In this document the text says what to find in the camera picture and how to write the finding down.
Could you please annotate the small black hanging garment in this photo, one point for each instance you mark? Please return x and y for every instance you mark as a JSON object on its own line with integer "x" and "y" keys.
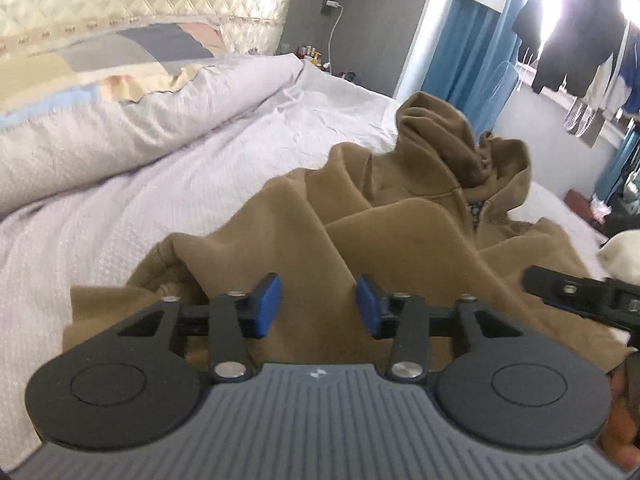
{"x": 527, "y": 20}

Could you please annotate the plaid pastel pillow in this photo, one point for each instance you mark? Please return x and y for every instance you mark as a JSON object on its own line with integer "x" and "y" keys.
{"x": 100, "y": 60}

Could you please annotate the bed with white sheet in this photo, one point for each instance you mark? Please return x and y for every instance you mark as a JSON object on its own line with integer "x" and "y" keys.
{"x": 150, "y": 210}

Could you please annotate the blue curtain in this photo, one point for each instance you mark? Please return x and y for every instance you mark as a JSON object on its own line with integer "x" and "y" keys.
{"x": 470, "y": 40}

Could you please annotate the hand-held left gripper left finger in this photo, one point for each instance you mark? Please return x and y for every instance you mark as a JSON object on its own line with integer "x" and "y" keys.
{"x": 267, "y": 305}

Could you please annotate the group of small bottles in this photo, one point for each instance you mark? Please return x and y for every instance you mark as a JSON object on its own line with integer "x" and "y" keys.
{"x": 310, "y": 54}

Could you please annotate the blue fabric chair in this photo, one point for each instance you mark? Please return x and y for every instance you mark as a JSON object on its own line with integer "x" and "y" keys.
{"x": 500, "y": 100}

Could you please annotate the white shirt with striped cuffs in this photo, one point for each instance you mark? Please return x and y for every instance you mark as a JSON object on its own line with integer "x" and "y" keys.
{"x": 582, "y": 120}

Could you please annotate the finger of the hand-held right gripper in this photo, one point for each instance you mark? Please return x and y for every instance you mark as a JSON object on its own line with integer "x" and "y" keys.
{"x": 550, "y": 282}
{"x": 580, "y": 310}

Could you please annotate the brown hoodie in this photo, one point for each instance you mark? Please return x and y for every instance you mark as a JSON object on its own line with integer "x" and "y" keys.
{"x": 280, "y": 220}

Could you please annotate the blue and white hanging jacket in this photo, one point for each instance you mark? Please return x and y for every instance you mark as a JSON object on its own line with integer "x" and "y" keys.
{"x": 631, "y": 75}

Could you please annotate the person's right hand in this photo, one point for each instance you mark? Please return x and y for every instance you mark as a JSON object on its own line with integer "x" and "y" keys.
{"x": 625, "y": 420}

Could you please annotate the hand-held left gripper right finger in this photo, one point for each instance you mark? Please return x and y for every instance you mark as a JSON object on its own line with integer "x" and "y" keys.
{"x": 367, "y": 307}

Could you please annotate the white sweater with grey stripes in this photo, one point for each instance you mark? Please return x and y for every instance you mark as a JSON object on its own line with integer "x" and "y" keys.
{"x": 622, "y": 255}

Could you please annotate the light grey duvet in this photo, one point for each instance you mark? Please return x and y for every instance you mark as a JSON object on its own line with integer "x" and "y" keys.
{"x": 125, "y": 130}

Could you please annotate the large black hanging jacket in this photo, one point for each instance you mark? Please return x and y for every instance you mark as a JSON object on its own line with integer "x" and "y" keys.
{"x": 580, "y": 25}

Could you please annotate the maroon item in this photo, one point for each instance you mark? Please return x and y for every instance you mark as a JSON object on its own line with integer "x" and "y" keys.
{"x": 582, "y": 205}

